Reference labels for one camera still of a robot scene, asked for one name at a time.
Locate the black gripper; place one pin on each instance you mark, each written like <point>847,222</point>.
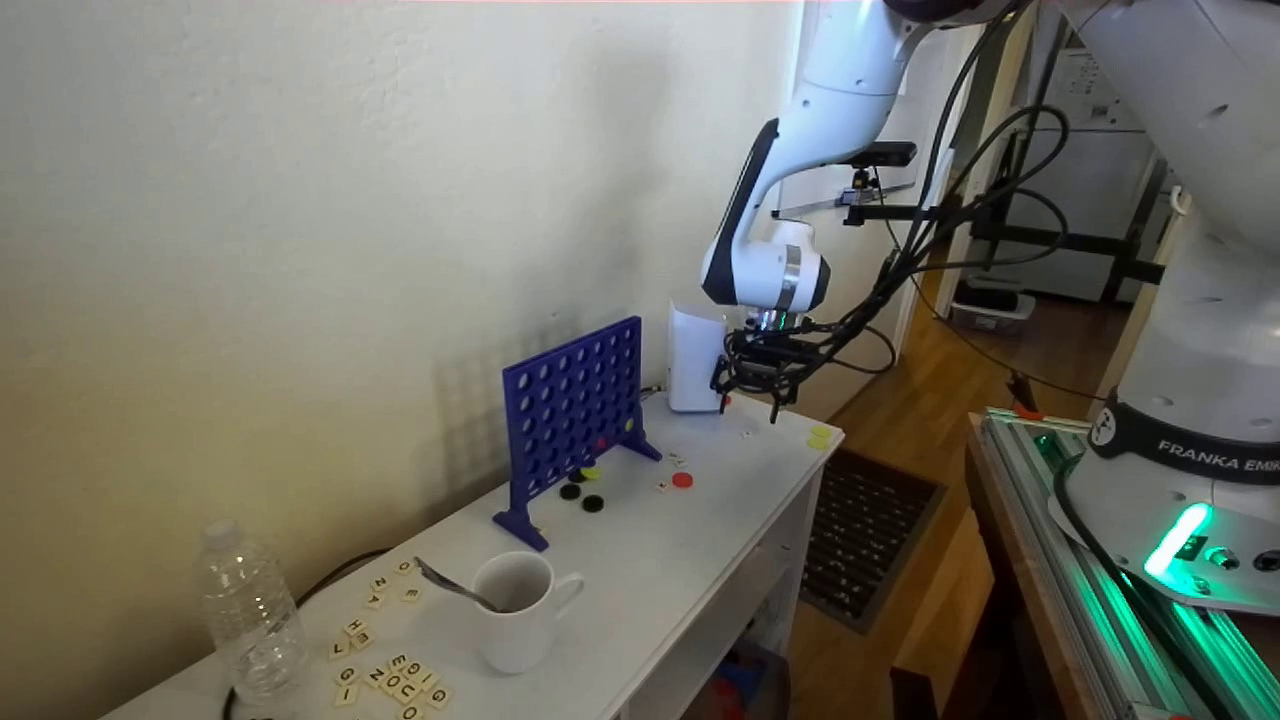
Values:
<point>765,354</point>

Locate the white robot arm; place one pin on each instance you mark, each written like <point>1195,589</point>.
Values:
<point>1181,471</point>

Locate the white cylindrical container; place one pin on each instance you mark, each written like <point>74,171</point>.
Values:
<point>694,351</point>

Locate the yellow sticky note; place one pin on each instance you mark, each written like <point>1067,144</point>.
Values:
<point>820,437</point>

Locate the red game disc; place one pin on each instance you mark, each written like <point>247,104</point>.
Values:
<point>681,476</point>

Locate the black floor mat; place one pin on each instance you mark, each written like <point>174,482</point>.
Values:
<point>866,527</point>

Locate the blue connect four grid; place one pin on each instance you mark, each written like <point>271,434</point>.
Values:
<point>564,411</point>

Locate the black game disc front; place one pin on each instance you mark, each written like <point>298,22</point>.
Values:
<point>595,502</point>

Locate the black game disc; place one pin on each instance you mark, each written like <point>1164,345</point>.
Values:
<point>595,502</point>
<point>570,491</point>

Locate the white table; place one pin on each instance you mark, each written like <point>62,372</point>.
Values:
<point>660,571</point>

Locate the white mug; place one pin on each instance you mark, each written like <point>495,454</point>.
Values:
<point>533,596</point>

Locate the metal spoon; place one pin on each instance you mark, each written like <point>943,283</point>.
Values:
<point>448,584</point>

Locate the clear plastic bottle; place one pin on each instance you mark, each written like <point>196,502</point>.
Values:
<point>250,618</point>

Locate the camera on tripod arm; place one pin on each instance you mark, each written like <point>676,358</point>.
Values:
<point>875,199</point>

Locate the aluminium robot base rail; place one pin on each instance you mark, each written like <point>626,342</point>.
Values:
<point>1108,644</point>

